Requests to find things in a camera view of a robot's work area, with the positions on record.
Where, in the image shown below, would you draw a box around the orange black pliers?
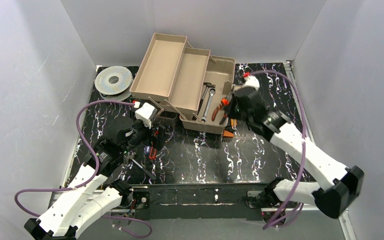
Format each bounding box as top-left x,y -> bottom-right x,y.
211,96 -> 232,125

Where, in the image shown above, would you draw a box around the steel combination wrench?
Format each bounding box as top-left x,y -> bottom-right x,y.
200,87 -> 216,123

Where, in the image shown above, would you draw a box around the black handled hammer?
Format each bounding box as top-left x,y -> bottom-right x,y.
197,82 -> 215,113

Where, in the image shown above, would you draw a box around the beige plastic tool box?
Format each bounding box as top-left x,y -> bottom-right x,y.
130,32 -> 236,135

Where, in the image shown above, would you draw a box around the red utility knife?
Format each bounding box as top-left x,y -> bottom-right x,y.
148,146 -> 158,161

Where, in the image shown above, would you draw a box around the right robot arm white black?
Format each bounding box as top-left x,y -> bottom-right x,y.
225,86 -> 365,219

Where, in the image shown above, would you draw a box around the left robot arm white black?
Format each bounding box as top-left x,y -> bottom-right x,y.
24,118 -> 167,240

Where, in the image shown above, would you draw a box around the orange yellow utility knife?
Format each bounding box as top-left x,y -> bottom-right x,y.
230,118 -> 238,130

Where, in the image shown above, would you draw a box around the orange hex key set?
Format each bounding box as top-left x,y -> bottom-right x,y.
221,130 -> 235,143

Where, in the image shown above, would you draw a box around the white filament spool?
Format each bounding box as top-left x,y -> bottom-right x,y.
94,66 -> 133,102

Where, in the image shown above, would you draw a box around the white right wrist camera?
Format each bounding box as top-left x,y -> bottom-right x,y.
242,72 -> 260,91

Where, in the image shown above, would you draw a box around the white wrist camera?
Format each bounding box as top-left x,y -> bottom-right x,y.
133,101 -> 157,129
242,72 -> 260,91

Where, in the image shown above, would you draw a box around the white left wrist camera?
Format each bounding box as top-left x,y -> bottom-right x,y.
133,101 -> 157,129

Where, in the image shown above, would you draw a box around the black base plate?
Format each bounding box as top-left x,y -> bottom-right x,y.
111,183 -> 277,221

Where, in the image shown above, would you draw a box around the aluminium frame rail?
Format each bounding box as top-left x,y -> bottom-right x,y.
41,188 -> 357,240

